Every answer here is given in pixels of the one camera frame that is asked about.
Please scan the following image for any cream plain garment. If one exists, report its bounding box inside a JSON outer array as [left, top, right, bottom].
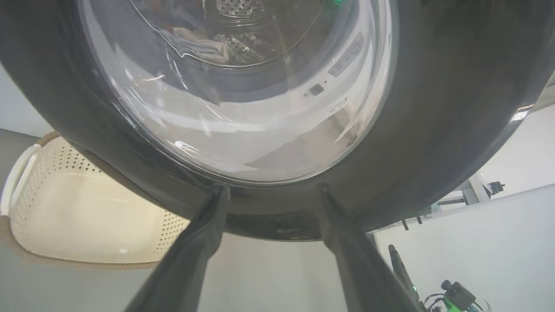
[[167, 27, 230, 63]]

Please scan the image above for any white front-load washing machine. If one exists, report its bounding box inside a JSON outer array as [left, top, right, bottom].
[[82, 0, 391, 182]]

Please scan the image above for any steel washing drum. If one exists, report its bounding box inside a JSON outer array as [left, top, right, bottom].
[[130, 0, 326, 68]]

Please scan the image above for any cream perforated laundry basket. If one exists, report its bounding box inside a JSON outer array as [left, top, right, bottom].
[[0, 131, 191, 270]]

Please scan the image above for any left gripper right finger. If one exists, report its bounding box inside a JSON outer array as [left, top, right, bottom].
[[318, 185, 426, 312]]

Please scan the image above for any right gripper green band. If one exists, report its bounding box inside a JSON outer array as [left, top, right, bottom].
[[388, 244, 461, 312]]

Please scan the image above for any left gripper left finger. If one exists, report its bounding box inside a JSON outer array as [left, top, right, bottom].
[[124, 185, 231, 312]]

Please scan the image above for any black round glass machine door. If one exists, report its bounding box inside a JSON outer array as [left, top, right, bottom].
[[0, 0, 555, 242]]

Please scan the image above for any grey metal stand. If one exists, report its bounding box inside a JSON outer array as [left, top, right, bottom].
[[431, 173, 490, 217]]

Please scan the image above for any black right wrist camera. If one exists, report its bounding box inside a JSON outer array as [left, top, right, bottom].
[[441, 280, 477, 310]]

